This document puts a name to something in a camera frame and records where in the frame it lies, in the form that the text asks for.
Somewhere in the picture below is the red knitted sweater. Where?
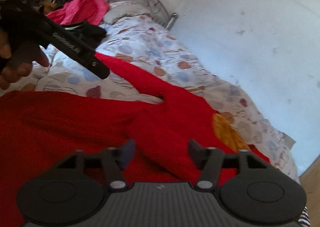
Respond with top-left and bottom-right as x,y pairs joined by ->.
1,55 -> 258,226

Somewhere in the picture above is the person's left hand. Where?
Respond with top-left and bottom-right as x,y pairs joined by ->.
1,30 -> 49,90

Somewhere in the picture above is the pink garment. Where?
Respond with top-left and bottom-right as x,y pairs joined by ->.
46,0 -> 110,25

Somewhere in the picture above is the black garment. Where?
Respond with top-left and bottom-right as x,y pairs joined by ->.
61,20 -> 107,49

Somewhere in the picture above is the grey white pillow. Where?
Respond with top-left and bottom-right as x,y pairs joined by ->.
103,1 -> 154,24

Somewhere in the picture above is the striped bed sheet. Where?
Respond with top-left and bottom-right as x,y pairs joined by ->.
298,206 -> 311,227

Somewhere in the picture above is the patterned white duvet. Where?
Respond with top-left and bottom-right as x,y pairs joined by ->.
9,15 -> 298,180

